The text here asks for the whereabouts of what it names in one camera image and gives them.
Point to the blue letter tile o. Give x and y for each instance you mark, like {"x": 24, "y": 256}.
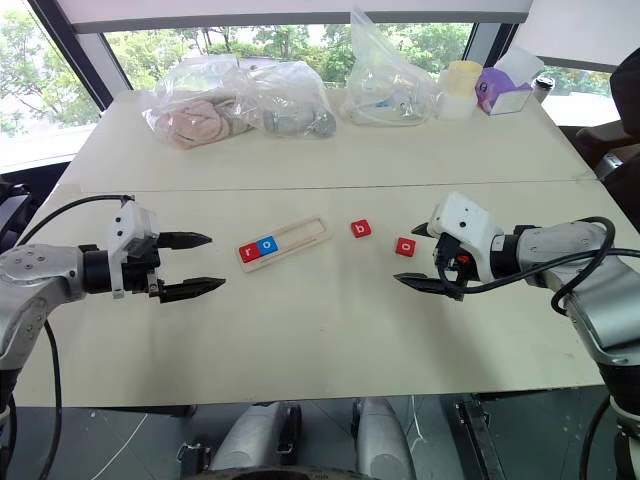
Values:
{"x": 268, "y": 245}

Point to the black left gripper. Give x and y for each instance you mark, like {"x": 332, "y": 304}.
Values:
{"x": 142, "y": 267}

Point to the plastic bag with pink plush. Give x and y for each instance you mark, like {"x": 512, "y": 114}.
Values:
{"x": 195, "y": 115}

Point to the wooden letter tile tray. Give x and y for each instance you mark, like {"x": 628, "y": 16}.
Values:
{"x": 300, "y": 239}

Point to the red letter tile r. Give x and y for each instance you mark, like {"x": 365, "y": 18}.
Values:
{"x": 248, "y": 253}

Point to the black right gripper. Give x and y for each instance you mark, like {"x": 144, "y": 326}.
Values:
{"x": 452, "y": 265}

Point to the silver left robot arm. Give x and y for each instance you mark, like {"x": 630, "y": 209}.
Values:
{"x": 35, "y": 270}

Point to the red letter tile b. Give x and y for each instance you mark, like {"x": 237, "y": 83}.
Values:
{"x": 361, "y": 229}

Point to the black chair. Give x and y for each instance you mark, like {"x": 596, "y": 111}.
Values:
{"x": 615, "y": 125}
{"x": 12, "y": 210}

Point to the purple tissue box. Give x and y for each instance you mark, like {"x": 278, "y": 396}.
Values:
{"x": 500, "y": 90}

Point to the white bottle with dark lid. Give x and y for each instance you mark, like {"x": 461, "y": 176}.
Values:
{"x": 541, "y": 89}

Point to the black table leg frame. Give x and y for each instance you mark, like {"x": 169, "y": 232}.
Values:
{"x": 475, "y": 440}

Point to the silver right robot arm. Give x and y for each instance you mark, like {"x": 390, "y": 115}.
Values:
{"x": 565, "y": 250}

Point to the red letter tile o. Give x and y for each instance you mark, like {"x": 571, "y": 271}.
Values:
{"x": 405, "y": 247}

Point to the silver rounded robot leg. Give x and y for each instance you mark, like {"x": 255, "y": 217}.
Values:
{"x": 255, "y": 435}
{"x": 382, "y": 440}

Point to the yellow and white cup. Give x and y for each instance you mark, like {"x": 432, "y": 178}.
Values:
{"x": 457, "y": 90}

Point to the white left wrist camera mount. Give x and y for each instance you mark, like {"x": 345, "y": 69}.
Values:
{"x": 122, "y": 225}

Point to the plastic bag with grey items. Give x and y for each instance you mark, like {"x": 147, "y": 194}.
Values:
{"x": 295, "y": 110}

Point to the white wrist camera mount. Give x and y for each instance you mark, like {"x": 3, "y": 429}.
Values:
{"x": 122, "y": 225}
{"x": 465, "y": 220}

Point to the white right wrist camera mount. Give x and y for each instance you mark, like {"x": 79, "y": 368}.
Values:
{"x": 465, "y": 220}

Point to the dark window frame post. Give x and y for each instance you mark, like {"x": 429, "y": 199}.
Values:
{"x": 80, "y": 55}
{"x": 482, "y": 45}

